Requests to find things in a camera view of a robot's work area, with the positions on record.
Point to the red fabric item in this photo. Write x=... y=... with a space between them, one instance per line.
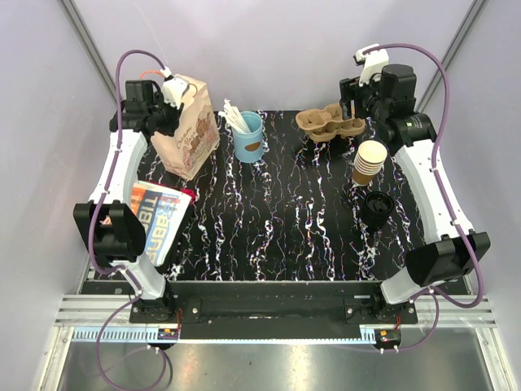
x=190 y=193

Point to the printed kraft paper bag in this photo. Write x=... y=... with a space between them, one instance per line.
x=196 y=137

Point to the pulp cup carrier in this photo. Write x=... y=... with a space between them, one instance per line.
x=321 y=121
x=345 y=129

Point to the black marble pattern mat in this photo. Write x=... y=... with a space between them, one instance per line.
x=294 y=215

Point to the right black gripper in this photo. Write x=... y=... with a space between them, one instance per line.
x=351 y=90

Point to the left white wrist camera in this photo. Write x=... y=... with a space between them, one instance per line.
x=174 y=88

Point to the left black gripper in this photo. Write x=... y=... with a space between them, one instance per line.
x=175 y=115

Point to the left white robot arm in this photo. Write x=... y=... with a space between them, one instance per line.
x=128 y=226

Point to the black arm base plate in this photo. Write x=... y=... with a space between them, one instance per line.
x=347 y=302

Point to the stacked black cup lids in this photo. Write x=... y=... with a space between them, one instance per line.
x=376 y=209

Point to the blue cylindrical stirrer holder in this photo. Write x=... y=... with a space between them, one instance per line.
x=248 y=148

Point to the stacked paper coffee cups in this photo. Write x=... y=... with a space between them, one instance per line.
x=368 y=161

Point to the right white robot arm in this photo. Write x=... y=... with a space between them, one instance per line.
x=385 y=93

